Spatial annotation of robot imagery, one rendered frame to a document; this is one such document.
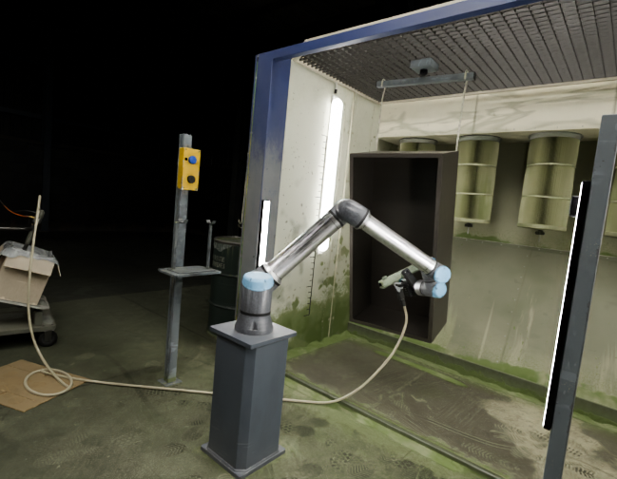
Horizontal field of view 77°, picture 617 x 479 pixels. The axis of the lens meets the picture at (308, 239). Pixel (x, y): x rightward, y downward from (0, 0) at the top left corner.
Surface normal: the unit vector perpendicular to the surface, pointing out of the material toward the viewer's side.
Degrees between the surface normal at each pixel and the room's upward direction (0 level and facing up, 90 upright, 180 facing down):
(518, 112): 90
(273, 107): 90
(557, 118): 90
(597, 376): 57
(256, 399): 90
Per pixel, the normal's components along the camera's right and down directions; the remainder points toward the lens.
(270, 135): 0.76, 0.13
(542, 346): -0.49, -0.53
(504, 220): -0.65, 0.01
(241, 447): 0.08, 0.10
